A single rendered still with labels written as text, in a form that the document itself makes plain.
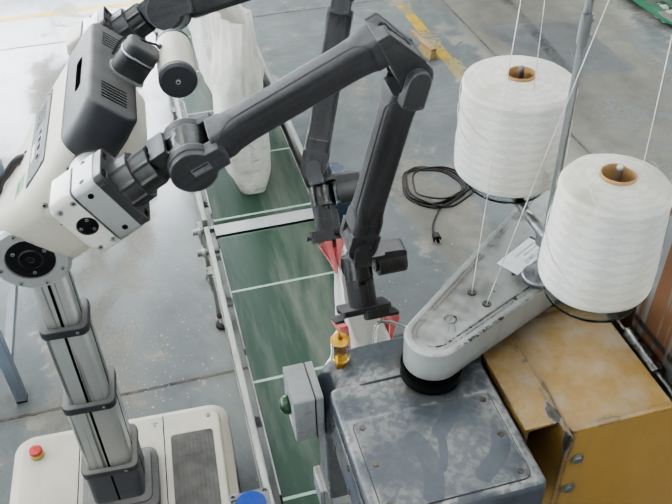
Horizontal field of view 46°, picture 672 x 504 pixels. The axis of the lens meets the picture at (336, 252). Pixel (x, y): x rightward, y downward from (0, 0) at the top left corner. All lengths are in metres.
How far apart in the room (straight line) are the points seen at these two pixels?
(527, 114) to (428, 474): 0.49
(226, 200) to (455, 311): 2.10
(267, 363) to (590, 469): 1.44
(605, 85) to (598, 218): 3.98
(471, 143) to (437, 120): 3.23
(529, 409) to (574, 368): 0.11
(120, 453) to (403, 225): 1.86
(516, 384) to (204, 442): 1.46
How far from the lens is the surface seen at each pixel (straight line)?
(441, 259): 3.43
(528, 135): 1.12
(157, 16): 1.80
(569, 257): 0.97
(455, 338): 1.11
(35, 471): 2.55
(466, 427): 1.11
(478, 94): 1.12
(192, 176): 1.28
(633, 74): 5.06
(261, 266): 2.82
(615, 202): 0.94
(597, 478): 1.26
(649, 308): 1.27
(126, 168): 1.30
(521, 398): 1.16
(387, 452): 1.08
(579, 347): 1.25
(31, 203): 1.52
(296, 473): 2.23
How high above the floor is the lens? 2.21
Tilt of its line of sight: 40 degrees down
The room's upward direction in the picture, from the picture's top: 2 degrees counter-clockwise
